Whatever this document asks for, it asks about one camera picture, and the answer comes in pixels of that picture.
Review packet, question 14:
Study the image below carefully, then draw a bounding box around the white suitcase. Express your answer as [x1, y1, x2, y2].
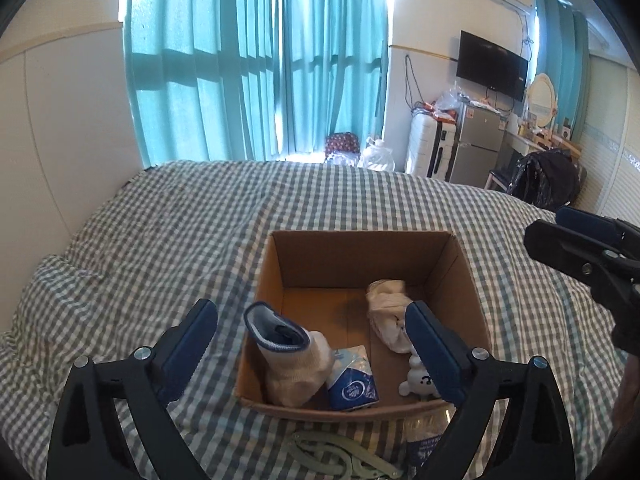
[404, 112, 458, 181]

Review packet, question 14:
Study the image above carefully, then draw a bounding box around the blue tissue packet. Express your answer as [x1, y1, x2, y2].
[327, 345, 381, 411]

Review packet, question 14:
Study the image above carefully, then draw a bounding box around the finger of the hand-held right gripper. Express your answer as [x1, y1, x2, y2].
[556, 205, 640, 257]
[525, 220, 640, 312]

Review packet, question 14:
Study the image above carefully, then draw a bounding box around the oval white framed mirror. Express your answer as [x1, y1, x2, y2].
[526, 72, 558, 128]

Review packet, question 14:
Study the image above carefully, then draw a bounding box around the black wall television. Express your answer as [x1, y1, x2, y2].
[456, 30, 529, 102]

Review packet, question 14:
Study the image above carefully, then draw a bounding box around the small white toy figure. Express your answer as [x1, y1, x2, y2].
[398, 352, 442, 401]

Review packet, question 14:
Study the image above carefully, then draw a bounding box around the dark patterned bag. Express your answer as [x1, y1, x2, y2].
[324, 132, 362, 166]

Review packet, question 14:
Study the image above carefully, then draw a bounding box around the crumpled bags pile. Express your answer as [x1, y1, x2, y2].
[430, 85, 473, 121]

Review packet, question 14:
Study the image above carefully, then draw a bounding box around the black wall cable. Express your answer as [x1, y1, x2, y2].
[403, 54, 427, 111]

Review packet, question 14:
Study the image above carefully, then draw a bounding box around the brown cardboard box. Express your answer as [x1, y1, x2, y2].
[235, 230, 493, 421]

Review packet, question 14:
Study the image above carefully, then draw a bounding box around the clear plastic bag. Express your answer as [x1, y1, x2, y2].
[357, 136, 396, 172]

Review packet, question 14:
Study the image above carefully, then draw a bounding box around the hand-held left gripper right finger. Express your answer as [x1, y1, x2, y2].
[404, 301, 576, 480]

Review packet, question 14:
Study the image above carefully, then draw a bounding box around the black plastic bag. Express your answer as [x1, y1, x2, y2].
[505, 149, 586, 211]

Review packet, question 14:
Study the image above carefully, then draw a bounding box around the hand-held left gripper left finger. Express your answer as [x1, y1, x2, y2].
[46, 298, 219, 480]

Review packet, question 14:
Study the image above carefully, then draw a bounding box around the cream crumpled sock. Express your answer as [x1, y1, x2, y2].
[366, 279, 416, 356]

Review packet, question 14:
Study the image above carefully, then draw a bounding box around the grey checked bed blanket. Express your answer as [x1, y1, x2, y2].
[0, 160, 632, 480]

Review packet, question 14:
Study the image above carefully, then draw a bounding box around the white sock with blue trim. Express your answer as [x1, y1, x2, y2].
[243, 301, 335, 407]

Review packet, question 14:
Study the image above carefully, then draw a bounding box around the white louvered wardrobe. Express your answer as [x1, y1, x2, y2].
[570, 55, 640, 223]

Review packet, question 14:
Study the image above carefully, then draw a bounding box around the clear plastic bottle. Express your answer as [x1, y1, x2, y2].
[404, 405, 458, 480]

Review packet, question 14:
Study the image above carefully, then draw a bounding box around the wooden dressing table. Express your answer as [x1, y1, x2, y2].
[505, 129, 583, 161]

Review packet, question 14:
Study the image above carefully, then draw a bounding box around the narrow teal curtain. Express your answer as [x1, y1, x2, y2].
[532, 0, 591, 141]

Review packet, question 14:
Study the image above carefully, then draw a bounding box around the teal window curtain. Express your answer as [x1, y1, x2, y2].
[122, 0, 391, 168]

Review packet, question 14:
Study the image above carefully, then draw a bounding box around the grey small fridge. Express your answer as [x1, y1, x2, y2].
[447, 105, 506, 188]

